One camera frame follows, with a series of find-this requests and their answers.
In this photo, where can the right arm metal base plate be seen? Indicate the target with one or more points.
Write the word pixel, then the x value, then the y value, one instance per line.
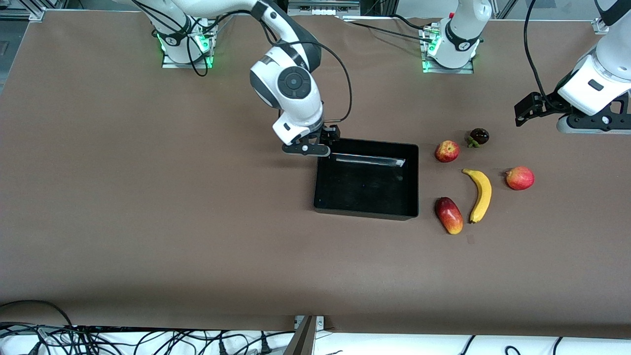
pixel 170 64

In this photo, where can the grey power strip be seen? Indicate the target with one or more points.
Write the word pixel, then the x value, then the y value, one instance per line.
pixel 323 7

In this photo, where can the grey metal post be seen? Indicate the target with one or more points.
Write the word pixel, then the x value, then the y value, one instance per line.
pixel 300 342

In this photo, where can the red yellow mango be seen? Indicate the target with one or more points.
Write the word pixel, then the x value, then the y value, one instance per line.
pixel 448 214

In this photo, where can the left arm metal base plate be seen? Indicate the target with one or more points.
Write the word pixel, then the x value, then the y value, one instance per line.
pixel 448 70

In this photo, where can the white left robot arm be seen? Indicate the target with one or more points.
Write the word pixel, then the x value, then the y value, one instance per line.
pixel 601 79

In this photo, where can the dark purple mangosteen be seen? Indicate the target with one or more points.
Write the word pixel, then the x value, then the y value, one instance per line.
pixel 479 136

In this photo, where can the red pomegranate fruit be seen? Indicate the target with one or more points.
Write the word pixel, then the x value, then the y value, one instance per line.
pixel 520 178

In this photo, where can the aluminium frame profile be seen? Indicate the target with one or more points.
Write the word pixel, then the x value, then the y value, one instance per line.
pixel 19 15
pixel 597 27

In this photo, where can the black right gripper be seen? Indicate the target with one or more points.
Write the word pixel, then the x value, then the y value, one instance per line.
pixel 329 134

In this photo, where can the yellow banana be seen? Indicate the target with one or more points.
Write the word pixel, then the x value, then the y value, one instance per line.
pixel 483 195

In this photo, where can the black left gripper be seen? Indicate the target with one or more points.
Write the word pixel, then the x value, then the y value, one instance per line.
pixel 548 102

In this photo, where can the brown table cover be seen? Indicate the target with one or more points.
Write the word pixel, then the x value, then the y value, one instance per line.
pixel 197 276

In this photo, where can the black rectangular plastic box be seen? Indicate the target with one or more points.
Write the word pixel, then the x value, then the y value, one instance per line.
pixel 367 192

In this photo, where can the silver table edge bracket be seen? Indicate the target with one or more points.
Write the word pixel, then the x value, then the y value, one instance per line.
pixel 319 323

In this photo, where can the small red yellow apple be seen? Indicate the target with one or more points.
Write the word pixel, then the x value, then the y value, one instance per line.
pixel 446 151

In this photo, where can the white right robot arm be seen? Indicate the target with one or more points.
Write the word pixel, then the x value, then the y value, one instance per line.
pixel 291 84

